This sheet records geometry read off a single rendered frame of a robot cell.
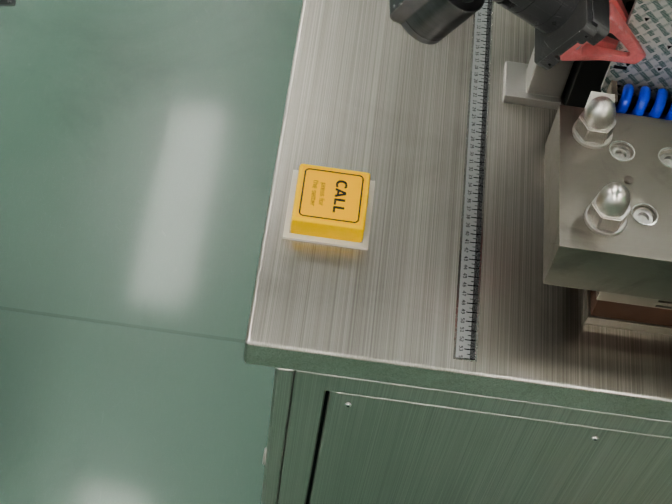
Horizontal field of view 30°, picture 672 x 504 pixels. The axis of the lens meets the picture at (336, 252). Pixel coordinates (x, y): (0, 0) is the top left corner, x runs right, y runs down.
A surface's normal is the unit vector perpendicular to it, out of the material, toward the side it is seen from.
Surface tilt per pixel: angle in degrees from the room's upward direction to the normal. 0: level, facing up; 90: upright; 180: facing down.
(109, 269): 0
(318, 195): 0
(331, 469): 90
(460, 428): 90
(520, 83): 0
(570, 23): 60
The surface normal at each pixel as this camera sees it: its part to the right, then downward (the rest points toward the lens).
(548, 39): -0.81, -0.40
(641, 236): 0.09, -0.56
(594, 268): -0.11, 0.82
